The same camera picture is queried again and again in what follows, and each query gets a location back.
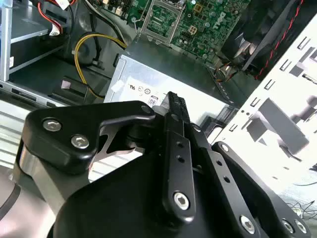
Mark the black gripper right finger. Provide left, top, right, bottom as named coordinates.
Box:
left=177, top=95, right=312, bottom=238

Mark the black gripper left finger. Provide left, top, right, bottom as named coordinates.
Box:
left=14, top=91, right=197, bottom=224

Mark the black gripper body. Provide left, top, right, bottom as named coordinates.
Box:
left=53, top=153, right=239, bottom=238

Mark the metal socket cover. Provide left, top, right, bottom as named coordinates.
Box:
left=140, top=0, right=186, bottom=46

